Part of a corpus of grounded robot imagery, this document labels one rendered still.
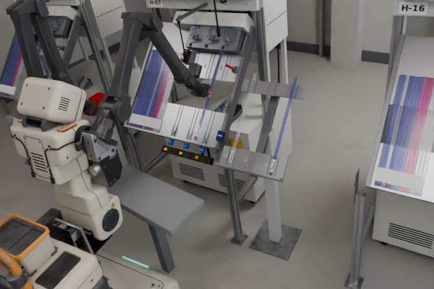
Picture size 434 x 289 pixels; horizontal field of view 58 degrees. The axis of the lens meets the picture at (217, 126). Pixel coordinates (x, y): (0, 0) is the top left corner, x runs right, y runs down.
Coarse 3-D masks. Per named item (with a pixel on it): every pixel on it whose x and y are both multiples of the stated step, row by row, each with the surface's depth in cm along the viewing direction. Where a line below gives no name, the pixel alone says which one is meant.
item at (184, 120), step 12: (168, 108) 230; (180, 108) 226; (192, 108) 222; (168, 120) 228; (180, 120) 224; (192, 120) 220; (204, 120) 216; (216, 120) 213; (168, 132) 226; (180, 132) 222; (192, 132) 218; (204, 132) 214; (216, 132) 211
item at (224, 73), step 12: (168, 24) 246; (168, 36) 244; (180, 36) 239; (180, 48) 237; (192, 60) 230; (204, 60) 226; (216, 60) 222; (228, 60) 219; (240, 60) 215; (204, 72) 224; (228, 72) 217
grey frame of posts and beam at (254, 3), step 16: (176, 0) 231; (192, 0) 225; (208, 0) 219; (224, 0) 214; (240, 0) 209; (256, 0) 204; (160, 16) 252; (256, 16) 212; (256, 32) 217; (256, 48) 223; (176, 96) 282; (128, 144) 253; (240, 224) 238; (240, 240) 242
